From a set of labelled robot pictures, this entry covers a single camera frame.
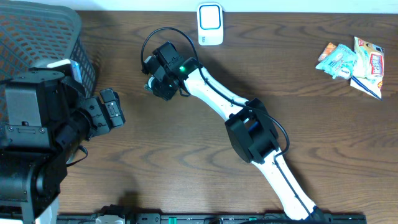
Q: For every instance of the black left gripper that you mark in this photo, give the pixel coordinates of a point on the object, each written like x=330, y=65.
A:
x=112, y=108

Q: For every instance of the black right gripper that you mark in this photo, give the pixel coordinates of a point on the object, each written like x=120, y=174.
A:
x=161, y=91

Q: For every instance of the orange white tissue pack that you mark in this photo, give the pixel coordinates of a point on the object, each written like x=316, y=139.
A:
x=327, y=51

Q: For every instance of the teal snack packet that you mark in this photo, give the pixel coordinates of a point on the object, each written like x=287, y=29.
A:
x=342, y=56

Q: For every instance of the green white tissue pack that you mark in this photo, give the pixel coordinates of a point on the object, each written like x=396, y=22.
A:
x=345, y=73

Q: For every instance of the white blue snack bag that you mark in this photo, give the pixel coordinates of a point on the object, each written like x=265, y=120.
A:
x=368, y=71

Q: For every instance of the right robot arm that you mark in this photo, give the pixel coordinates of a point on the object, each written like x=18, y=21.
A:
x=253, y=133

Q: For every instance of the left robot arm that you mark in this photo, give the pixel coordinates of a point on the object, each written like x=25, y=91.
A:
x=34, y=162

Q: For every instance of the white barcode scanner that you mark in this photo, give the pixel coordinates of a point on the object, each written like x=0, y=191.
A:
x=210, y=24

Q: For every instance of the grey plastic mesh basket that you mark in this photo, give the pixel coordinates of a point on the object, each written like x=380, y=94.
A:
x=32, y=36

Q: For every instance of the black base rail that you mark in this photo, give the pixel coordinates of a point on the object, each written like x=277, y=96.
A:
x=116, y=214

